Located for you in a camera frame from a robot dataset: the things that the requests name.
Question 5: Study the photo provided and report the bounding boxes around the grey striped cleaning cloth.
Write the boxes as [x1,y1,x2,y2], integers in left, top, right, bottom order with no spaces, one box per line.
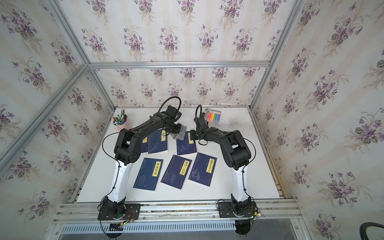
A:
[170,123,187,141]

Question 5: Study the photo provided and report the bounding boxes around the blue book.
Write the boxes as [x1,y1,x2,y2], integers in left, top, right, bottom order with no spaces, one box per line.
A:
[148,130,168,154]
[161,155,192,190]
[133,158,163,191]
[141,136,149,153]
[177,131,197,156]
[189,153,217,187]

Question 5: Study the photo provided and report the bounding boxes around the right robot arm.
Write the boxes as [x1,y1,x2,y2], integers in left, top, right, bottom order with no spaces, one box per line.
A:
[191,127,253,215]

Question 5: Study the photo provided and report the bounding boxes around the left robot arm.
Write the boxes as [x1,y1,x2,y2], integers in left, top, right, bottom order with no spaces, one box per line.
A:
[101,110,182,215]

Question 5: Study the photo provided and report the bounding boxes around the clear box of highlighters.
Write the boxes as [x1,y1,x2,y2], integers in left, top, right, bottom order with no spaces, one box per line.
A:
[205,109,222,125]

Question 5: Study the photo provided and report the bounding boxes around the pink pen cup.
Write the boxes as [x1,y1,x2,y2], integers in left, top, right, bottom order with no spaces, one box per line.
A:
[113,109,130,131]

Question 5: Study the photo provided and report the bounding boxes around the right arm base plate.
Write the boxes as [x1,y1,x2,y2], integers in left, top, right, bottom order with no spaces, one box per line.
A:
[216,200,259,218]

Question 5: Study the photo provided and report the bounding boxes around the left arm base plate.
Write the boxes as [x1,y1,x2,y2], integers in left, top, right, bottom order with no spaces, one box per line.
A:
[98,204,142,221]

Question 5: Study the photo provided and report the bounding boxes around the aluminium rail frame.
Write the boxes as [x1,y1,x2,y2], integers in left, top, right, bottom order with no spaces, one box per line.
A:
[45,199,308,240]

